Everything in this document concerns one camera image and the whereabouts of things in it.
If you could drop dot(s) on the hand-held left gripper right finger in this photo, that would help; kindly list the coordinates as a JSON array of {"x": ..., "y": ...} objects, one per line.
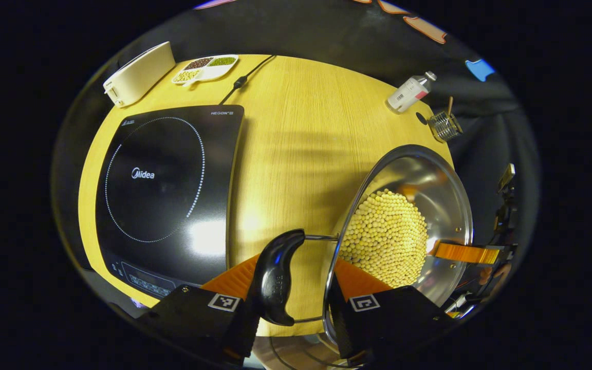
[{"x": 404, "y": 313}]

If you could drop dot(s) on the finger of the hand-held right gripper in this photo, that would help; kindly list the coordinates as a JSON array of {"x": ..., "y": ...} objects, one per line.
[{"x": 465, "y": 253}]

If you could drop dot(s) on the black induction cooktop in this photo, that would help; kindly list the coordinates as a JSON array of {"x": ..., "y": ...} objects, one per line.
[{"x": 162, "y": 205}]

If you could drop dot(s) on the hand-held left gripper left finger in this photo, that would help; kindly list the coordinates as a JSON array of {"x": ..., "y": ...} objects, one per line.
[{"x": 188, "y": 313}]

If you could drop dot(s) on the clear plastic bottle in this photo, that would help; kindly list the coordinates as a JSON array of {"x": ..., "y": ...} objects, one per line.
[{"x": 409, "y": 92}]

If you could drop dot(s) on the white divided dish with beans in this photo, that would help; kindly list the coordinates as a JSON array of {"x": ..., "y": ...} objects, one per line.
[{"x": 208, "y": 69}]

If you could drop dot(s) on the white toaster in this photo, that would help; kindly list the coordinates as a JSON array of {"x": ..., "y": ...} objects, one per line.
[{"x": 139, "y": 74}]

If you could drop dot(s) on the glass jar with stick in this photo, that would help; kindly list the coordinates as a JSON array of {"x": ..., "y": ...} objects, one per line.
[{"x": 445, "y": 126}]

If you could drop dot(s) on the pile of yellow soybeans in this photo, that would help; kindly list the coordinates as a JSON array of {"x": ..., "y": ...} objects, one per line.
[{"x": 383, "y": 236}]

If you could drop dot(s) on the small black cap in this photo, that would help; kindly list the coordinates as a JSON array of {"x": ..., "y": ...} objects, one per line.
[{"x": 421, "y": 118}]

